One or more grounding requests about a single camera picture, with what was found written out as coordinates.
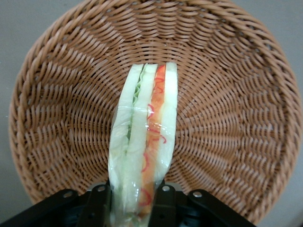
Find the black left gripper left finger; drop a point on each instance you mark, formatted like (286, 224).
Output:
(97, 205)

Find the triangle sandwich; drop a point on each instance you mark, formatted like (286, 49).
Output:
(146, 132)

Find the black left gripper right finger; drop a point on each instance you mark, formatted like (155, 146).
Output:
(164, 205)

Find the round brown wicker basket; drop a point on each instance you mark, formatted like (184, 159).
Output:
(225, 106)

